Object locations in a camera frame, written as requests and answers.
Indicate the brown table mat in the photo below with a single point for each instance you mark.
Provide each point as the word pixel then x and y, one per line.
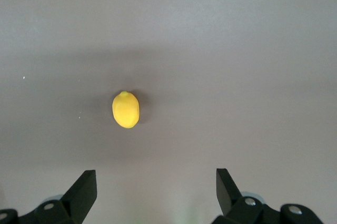
pixel 210 50

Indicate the yellow lemon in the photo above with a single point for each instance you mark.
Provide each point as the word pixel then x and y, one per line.
pixel 126 111

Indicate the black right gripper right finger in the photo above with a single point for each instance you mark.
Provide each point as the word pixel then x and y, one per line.
pixel 247 205

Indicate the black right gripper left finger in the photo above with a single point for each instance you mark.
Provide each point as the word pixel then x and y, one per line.
pixel 71 203

